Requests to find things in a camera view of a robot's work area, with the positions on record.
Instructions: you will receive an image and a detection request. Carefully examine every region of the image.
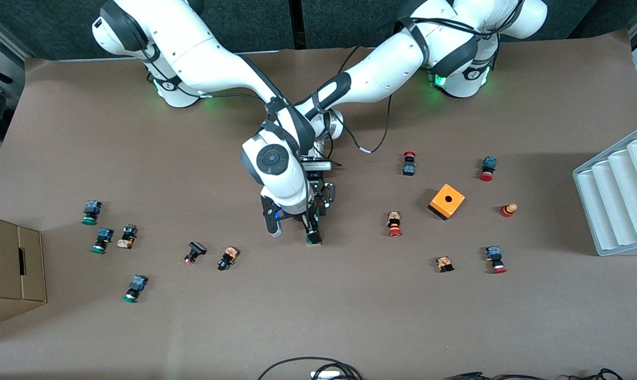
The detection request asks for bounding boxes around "black looped cable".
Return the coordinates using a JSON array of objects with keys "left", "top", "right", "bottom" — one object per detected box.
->
[{"left": 257, "top": 357, "right": 364, "bottom": 380}]

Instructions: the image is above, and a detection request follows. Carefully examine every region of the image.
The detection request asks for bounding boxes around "thin black tangled cable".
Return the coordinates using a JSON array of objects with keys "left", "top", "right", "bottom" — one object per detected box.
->
[{"left": 567, "top": 368, "right": 624, "bottom": 380}]

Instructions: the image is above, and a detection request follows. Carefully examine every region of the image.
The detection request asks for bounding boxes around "black cable with plug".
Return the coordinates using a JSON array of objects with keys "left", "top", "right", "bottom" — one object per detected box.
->
[{"left": 446, "top": 372, "right": 567, "bottom": 380}]

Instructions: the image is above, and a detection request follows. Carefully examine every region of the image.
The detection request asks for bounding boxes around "black selector switch orange block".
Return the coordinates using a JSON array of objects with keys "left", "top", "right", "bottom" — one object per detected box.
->
[{"left": 216, "top": 246, "right": 240, "bottom": 271}]

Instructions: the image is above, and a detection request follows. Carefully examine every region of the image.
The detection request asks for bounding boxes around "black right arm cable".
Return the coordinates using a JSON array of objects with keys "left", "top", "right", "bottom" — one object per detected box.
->
[{"left": 192, "top": 91, "right": 271, "bottom": 106}]

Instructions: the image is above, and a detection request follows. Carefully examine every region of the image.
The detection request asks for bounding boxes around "red mushroom button blue block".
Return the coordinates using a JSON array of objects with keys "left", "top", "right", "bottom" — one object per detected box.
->
[
  {"left": 479, "top": 156, "right": 498, "bottom": 182},
  {"left": 484, "top": 245, "right": 508, "bottom": 274}
]

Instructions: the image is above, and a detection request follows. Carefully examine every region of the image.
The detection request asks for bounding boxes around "brown cardboard box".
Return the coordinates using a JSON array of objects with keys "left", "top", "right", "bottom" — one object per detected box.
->
[{"left": 0, "top": 213, "right": 47, "bottom": 330}]

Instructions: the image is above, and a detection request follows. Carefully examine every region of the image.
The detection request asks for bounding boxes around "black push button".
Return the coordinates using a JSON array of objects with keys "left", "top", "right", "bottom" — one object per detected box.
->
[{"left": 184, "top": 241, "right": 207, "bottom": 265}]

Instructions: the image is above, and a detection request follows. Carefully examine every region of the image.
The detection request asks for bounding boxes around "black pushbutton orange block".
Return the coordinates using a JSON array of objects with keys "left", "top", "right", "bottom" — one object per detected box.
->
[{"left": 116, "top": 224, "right": 138, "bottom": 249}]

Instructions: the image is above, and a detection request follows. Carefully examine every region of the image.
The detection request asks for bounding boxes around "green mushroom button blue block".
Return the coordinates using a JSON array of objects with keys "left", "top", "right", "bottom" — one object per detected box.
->
[
  {"left": 90, "top": 227, "right": 114, "bottom": 254},
  {"left": 81, "top": 199, "right": 103, "bottom": 226},
  {"left": 122, "top": 274, "right": 149, "bottom": 303}
]

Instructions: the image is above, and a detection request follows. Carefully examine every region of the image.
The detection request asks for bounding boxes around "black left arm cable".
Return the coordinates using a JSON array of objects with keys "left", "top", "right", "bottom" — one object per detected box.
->
[{"left": 339, "top": 45, "right": 394, "bottom": 155}]

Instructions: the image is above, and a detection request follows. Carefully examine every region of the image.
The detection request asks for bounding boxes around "white ribbed plastic tray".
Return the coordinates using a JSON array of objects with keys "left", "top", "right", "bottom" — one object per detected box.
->
[{"left": 573, "top": 126, "right": 637, "bottom": 257}]

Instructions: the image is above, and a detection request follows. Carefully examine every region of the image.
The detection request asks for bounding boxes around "black short cable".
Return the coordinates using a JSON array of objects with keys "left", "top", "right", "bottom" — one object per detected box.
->
[{"left": 310, "top": 363, "right": 362, "bottom": 380}]

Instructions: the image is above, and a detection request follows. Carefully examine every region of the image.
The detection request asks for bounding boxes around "orange button enclosure box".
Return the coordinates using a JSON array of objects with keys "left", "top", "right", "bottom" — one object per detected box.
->
[{"left": 427, "top": 183, "right": 466, "bottom": 221}]

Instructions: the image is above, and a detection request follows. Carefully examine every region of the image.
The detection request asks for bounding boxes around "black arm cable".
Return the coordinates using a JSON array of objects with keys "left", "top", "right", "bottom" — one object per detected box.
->
[
  {"left": 192, "top": 91, "right": 271, "bottom": 106},
  {"left": 339, "top": 45, "right": 394, "bottom": 155}
]

